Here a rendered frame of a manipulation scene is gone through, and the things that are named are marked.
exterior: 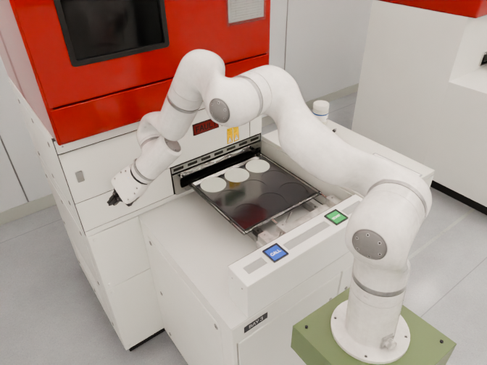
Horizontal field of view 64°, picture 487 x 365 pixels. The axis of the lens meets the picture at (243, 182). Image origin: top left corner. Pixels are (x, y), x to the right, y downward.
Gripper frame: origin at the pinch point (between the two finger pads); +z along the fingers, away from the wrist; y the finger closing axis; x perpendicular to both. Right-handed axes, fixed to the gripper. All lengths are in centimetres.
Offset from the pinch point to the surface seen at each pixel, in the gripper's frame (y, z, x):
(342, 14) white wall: -92, -84, 307
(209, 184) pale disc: 9.8, -14.3, 33.8
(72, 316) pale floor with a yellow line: 16, 106, 39
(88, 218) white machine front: -1.9, 15.1, 0.5
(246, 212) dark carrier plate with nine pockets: 28.0, -25.0, 26.1
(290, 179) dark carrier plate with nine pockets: 26, -37, 50
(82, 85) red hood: -25.9, -26.0, -13.8
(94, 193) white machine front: -6.8, 6.4, 0.4
